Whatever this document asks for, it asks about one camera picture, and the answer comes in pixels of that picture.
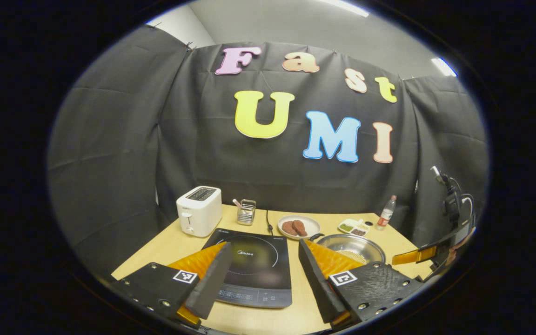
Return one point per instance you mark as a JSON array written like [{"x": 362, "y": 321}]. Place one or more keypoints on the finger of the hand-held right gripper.
[{"x": 412, "y": 256}]

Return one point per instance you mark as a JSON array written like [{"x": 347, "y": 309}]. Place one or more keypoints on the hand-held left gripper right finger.
[{"x": 317, "y": 284}]

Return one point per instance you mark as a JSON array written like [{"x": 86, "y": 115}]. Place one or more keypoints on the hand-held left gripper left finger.
[{"x": 212, "y": 284}]

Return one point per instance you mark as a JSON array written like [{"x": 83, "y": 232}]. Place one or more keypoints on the black induction cooktop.
[{"x": 258, "y": 260}]

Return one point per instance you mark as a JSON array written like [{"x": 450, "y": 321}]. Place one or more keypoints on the pile of soybeans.
[{"x": 351, "y": 257}]

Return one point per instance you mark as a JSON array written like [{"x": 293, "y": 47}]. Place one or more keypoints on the clear water bottle red label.
[{"x": 385, "y": 216}]

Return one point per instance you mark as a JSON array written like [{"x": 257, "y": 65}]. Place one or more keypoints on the red meat piece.
[
  {"x": 300, "y": 228},
  {"x": 288, "y": 228}
]

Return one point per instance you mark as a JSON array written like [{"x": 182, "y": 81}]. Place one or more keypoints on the dark red beans portion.
[{"x": 358, "y": 231}]

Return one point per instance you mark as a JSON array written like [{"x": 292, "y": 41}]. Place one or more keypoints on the white round plate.
[{"x": 312, "y": 224}]

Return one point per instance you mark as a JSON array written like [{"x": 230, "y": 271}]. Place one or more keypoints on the white divided dish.
[{"x": 354, "y": 222}]

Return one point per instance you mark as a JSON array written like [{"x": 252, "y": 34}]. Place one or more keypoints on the white toaster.
[{"x": 198, "y": 214}]

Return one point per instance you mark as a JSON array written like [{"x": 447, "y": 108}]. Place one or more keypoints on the pink stick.
[{"x": 237, "y": 203}]

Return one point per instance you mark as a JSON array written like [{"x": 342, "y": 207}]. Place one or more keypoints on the small ceiling light panel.
[{"x": 444, "y": 66}]

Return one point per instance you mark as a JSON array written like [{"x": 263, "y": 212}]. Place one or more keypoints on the black backdrop cloth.
[{"x": 110, "y": 163}]

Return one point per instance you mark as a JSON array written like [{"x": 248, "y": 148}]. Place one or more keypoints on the large ceiling light panel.
[{"x": 342, "y": 7}]

